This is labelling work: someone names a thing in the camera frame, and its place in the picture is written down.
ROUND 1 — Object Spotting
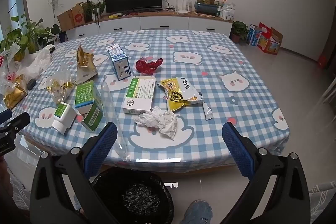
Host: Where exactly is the large leafy pothos plant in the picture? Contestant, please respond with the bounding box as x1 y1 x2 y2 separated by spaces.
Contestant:
0 14 61 62

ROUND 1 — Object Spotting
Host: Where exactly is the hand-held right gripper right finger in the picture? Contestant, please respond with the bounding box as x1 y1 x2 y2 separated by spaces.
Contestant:
222 122 311 224

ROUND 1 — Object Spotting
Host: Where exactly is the white printed bag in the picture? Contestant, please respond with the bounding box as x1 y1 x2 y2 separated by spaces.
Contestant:
220 2 236 21

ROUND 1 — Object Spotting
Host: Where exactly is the dried white plant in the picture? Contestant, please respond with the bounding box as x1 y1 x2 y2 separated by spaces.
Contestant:
47 0 63 18

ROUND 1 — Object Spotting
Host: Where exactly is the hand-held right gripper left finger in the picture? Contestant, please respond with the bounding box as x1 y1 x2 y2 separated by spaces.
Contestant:
30 122 118 224

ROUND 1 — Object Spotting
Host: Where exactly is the thin-leaved potted plant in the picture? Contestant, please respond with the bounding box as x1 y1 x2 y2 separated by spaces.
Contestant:
79 0 106 28

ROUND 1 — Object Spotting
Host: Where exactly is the blue printed box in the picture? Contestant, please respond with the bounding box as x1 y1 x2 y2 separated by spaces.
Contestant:
247 25 263 47

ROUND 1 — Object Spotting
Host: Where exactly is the blue checkered tablecloth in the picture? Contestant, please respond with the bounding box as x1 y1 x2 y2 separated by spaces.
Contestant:
5 29 290 172

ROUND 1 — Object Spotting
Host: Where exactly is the small potted floor plant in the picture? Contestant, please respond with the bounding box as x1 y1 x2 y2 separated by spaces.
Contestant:
230 21 249 44

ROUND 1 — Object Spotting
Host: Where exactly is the blue planter with bonsai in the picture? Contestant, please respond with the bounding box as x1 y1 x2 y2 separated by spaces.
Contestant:
194 0 219 15

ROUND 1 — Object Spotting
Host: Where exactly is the small white sachet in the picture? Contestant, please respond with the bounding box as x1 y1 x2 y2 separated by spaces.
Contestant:
202 103 215 121

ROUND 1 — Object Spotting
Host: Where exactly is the cardboard box with red flower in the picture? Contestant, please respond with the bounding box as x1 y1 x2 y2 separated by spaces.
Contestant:
71 3 86 28

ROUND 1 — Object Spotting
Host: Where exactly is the yellow snack packet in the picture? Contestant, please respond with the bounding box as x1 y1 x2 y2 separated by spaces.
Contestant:
157 77 204 112

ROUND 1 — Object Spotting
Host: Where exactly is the grey patterned rug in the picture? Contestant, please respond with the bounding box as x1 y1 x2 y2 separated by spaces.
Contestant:
309 182 336 224
10 169 34 214

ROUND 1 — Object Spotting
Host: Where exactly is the white television cabinet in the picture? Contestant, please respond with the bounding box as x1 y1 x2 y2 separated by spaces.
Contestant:
65 10 234 42

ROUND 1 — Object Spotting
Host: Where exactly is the white router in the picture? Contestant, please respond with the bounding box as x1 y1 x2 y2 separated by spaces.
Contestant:
175 0 193 15

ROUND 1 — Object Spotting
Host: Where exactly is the tall green medicine box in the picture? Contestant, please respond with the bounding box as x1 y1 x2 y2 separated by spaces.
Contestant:
75 80 104 132

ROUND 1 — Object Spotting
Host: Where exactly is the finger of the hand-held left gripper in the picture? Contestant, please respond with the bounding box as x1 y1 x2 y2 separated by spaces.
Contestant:
0 112 31 156
0 109 13 124

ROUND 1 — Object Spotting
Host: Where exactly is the blue white carton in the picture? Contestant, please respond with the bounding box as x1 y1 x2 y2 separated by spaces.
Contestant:
106 43 131 82

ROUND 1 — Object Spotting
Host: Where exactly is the white tissue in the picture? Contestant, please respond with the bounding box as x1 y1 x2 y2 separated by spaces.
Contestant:
134 106 177 141

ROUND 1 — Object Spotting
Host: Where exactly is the small white green-topped box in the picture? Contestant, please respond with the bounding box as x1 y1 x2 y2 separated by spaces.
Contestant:
51 101 77 134

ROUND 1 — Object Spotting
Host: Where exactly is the white plastic bag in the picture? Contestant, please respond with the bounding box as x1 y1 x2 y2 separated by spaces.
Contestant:
0 49 52 94

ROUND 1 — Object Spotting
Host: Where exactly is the person's blue shoe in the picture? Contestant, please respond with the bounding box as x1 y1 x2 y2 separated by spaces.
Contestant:
183 200 213 224

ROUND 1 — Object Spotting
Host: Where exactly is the red printed box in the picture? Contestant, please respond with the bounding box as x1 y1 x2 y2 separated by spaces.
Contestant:
257 22 283 56

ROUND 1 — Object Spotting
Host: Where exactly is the clear bag with gold foil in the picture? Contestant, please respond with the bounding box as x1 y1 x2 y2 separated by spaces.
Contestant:
46 63 78 105

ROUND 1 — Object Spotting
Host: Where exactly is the red mesh wrapper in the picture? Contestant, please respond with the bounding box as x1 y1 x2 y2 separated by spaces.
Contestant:
135 57 163 75

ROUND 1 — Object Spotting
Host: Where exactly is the black lined trash bin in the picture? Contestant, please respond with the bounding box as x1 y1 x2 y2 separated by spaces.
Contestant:
91 169 175 224

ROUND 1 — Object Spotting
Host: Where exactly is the clear plastic tube wrapper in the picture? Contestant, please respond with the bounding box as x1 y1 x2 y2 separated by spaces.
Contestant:
101 82 128 161

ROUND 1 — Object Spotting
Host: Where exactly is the white medicine box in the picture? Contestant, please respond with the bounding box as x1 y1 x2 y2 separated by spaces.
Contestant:
122 76 157 115

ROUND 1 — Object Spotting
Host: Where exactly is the plain cardboard box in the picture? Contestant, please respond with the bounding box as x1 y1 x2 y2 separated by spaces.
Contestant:
56 9 75 31

